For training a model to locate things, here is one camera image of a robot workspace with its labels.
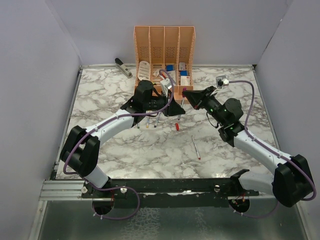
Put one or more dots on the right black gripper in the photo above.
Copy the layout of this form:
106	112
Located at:
199	98

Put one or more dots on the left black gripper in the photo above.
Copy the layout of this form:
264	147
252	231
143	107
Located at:
173	109

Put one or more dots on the white pen purple tip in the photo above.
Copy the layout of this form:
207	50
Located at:
181	105

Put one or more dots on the white pen blue tip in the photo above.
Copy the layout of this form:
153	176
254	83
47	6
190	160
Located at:
157	119

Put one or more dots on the white pen yellow tip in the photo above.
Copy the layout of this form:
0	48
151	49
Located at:
147	122

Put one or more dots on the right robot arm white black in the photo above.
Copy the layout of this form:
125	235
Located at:
292	179

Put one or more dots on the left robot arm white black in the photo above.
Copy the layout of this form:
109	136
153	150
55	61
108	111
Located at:
81	148

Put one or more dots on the red pen cap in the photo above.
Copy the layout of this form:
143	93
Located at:
177	126

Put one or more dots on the white pen red tip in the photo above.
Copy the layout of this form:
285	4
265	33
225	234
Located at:
196	148

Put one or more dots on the white red box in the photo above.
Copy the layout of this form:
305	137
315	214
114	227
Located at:
185	80

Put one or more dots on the white label packet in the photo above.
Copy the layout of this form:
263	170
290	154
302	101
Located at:
172	75

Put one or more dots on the small pink white box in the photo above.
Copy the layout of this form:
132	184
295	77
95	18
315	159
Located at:
183	66

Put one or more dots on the blue box in organizer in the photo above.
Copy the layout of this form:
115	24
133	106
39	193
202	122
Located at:
169	67

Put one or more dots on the white oval card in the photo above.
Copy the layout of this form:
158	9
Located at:
144	71

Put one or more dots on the orange desk organizer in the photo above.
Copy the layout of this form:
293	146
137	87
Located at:
165	45

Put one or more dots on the black grey stapler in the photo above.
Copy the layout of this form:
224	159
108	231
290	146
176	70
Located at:
123	68

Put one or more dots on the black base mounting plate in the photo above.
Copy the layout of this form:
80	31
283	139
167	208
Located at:
170	192

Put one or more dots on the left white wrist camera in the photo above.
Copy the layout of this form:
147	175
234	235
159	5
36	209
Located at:
166	86

